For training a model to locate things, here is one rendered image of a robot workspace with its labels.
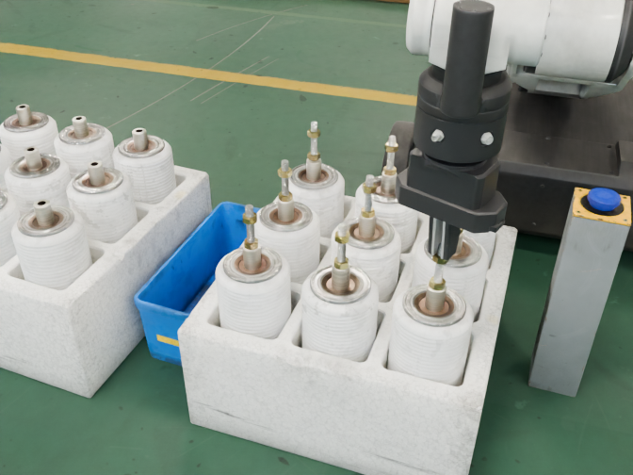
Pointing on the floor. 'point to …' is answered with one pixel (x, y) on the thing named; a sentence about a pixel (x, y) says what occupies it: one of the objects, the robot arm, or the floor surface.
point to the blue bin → (187, 279)
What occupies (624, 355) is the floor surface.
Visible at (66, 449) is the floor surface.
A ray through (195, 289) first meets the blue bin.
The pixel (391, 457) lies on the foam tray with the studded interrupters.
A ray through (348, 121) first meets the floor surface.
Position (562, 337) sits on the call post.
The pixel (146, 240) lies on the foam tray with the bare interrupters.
